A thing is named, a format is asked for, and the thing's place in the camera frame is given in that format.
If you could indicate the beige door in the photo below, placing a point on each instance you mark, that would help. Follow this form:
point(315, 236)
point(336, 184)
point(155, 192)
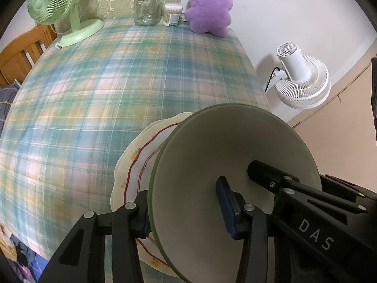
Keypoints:
point(338, 118)

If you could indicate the scalloped yellow floral plate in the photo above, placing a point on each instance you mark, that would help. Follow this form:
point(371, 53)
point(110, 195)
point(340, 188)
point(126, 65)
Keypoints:
point(116, 194)

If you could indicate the white plug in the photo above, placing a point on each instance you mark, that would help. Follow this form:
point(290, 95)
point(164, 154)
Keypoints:
point(58, 46)

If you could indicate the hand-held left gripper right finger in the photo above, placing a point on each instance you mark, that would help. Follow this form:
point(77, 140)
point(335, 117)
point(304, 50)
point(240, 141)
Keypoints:
point(225, 209)

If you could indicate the plaid tablecloth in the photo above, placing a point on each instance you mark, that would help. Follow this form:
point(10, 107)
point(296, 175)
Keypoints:
point(88, 109)

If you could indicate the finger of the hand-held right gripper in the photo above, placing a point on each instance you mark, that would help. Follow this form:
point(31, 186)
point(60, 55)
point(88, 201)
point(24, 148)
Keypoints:
point(341, 187)
point(265, 172)

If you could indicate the grey floral ceramic bowl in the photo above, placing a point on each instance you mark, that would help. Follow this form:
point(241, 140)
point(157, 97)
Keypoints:
point(221, 147)

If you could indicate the white plate red pattern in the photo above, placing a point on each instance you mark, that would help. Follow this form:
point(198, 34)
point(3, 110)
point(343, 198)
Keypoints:
point(141, 168)

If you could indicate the purple plush toy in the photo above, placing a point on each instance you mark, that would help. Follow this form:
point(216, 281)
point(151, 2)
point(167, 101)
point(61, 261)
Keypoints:
point(209, 8)

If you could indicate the green desk fan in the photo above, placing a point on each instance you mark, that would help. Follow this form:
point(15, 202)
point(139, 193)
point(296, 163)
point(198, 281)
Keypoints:
point(50, 0)

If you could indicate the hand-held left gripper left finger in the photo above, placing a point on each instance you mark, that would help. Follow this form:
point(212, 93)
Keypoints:
point(129, 221)

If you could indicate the wooden headboard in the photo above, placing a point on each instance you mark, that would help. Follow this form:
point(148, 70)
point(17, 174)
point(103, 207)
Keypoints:
point(20, 56)

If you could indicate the white clip fan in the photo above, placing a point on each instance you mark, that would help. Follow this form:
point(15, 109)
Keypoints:
point(300, 79)

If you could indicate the glass jar with dark lid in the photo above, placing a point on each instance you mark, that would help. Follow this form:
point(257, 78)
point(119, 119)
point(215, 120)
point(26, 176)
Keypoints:
point(147, 8)

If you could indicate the cotton swab container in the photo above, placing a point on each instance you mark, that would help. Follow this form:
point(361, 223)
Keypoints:
point(172, 14)

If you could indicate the grey plaid pillow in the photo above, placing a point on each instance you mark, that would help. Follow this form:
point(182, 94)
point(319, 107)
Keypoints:
point(7, 106)

